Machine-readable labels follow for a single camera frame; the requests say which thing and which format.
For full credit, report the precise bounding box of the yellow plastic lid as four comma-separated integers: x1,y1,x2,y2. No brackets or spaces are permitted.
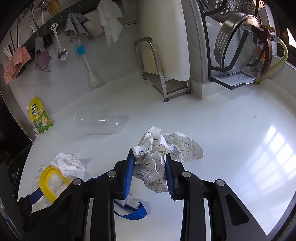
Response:
39,166,70,203

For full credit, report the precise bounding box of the clear plastic bag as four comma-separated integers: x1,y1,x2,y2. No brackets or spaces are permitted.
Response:
32,165,77,206

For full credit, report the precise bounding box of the blue ribbon strap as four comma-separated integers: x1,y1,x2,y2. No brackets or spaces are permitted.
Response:
113,194,148,221

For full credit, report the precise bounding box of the white tissue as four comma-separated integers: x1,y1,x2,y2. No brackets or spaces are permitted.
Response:
50,149,85,179

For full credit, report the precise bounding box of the clear plastic cup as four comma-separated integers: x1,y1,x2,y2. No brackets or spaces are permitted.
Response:
74,108,128,136

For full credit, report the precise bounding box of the black range hood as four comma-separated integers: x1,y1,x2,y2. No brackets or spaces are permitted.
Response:
0,64,35,209

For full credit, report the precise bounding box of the yellow seasoning pouch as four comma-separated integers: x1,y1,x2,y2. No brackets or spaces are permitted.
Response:
27,96,53,135

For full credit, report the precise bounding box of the steel cutting board rack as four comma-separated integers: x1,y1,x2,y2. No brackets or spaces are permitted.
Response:
133,37,191,102

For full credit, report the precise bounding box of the black pot lid rack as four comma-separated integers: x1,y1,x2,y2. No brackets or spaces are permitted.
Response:
200,6,266,90

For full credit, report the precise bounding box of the purple grey cloth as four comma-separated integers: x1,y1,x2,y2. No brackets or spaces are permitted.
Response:
35,37,52,72

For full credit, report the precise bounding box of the pink dishcloth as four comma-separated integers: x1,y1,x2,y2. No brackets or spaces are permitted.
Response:
4,45,31,84

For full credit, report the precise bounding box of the steel ladle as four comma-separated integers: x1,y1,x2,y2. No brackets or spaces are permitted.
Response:
50,23,69,61

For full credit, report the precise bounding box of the glass pot lid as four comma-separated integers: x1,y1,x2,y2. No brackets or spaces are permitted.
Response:
214,13,273,75

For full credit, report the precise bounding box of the white cutting board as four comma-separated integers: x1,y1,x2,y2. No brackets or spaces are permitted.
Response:
137,0,191,81

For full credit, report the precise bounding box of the grey hanging cloth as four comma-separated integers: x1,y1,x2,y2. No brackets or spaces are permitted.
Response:
64,13,89,43

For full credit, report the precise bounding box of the white hanging cloth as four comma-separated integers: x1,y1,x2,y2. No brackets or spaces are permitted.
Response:
97,0,123,47

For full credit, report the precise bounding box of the perforated steel steamer plate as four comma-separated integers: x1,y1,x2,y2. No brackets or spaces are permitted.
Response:
198,0,265,23

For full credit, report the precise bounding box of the blue handled bottle brush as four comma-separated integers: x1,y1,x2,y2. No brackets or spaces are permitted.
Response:
77,44,100,87

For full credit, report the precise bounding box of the yellow gas hose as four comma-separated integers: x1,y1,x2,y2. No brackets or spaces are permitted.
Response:
255,38,289,84

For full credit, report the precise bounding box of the black wall hook rail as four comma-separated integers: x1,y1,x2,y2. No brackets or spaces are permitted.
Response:
21,4,105,50

